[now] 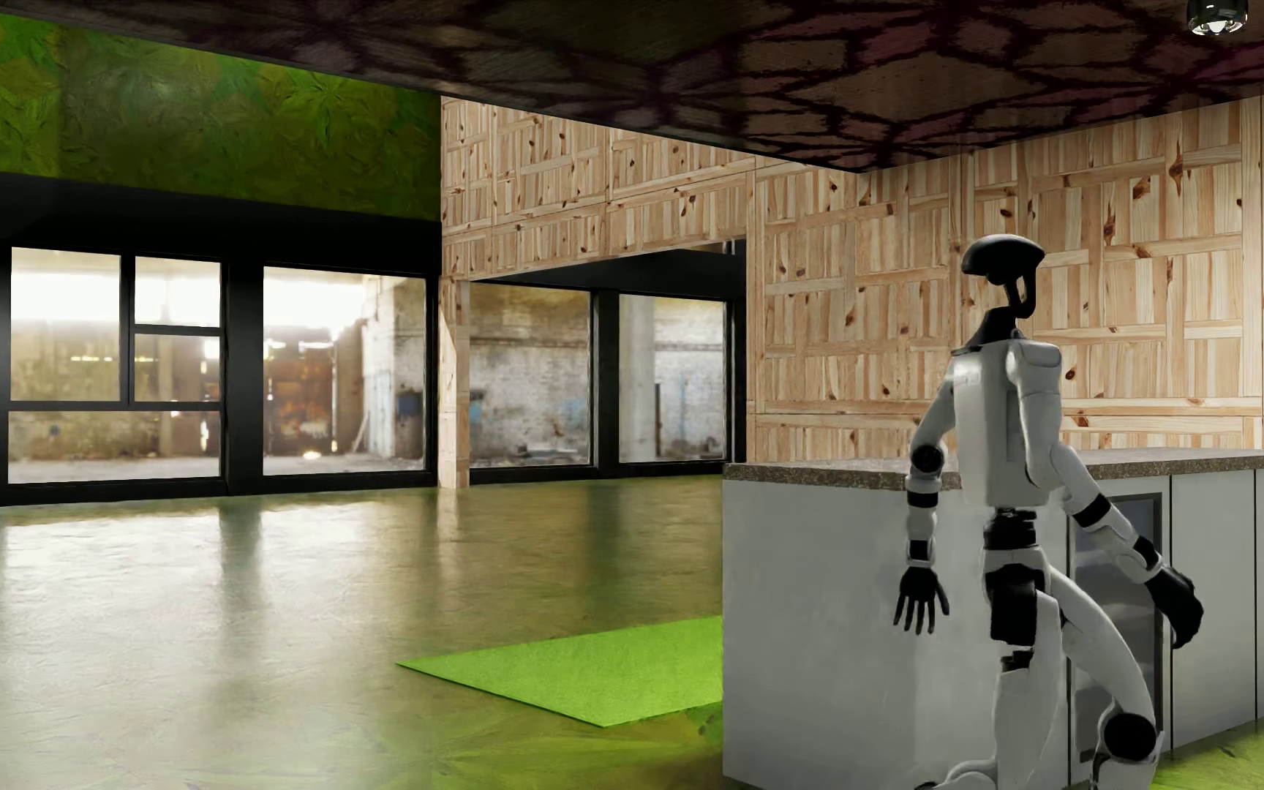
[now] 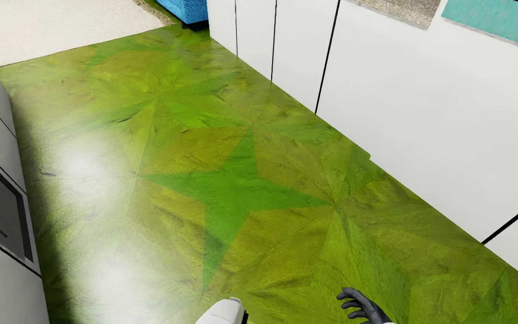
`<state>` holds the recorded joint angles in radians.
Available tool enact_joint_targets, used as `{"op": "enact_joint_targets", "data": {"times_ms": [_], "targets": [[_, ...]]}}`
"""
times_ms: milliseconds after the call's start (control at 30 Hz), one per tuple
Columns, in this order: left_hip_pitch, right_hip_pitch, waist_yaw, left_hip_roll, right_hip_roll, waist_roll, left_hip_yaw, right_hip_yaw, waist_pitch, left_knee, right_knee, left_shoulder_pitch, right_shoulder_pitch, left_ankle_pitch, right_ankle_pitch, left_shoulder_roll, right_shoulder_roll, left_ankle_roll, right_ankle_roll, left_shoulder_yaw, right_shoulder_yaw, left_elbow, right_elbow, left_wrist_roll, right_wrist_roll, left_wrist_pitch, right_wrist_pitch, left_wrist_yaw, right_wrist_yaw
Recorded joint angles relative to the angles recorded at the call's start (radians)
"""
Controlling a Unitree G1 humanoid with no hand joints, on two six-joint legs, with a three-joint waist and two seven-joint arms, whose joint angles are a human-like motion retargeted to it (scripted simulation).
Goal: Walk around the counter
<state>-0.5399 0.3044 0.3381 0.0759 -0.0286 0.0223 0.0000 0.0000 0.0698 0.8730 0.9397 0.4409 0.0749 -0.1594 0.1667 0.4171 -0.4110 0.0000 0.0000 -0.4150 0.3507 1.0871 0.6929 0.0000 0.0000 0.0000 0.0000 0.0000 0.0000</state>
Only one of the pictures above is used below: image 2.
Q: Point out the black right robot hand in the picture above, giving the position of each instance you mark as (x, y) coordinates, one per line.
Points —
(364, 306)

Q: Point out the white kitchen counter cabinets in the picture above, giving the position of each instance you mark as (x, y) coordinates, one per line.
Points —
(403, 103)

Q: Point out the grey speckled countertop mat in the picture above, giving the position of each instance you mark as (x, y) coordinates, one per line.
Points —
(405, 10)

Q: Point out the teal countertop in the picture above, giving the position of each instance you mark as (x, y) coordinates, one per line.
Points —
(497, 20)

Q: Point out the blue upholstered sofa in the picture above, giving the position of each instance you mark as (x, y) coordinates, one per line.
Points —
(186, 9)

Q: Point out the cream floor rug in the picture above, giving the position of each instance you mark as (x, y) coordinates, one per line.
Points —
(56, 24)

